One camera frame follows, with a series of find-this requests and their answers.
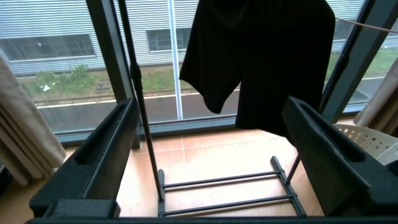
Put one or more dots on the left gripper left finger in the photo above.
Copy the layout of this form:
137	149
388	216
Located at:
102	174

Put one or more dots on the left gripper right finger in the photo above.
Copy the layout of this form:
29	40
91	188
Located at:
335	174

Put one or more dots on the black shorts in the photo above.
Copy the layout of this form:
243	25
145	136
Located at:
264	62

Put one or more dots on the pink clothes hanger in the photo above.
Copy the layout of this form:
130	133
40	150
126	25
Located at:
367	25

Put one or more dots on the white laundry basket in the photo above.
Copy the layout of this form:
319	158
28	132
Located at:
388	157

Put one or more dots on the black clothes rack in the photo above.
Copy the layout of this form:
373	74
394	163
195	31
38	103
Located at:
140	93

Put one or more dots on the window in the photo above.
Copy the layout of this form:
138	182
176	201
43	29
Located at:
110	62

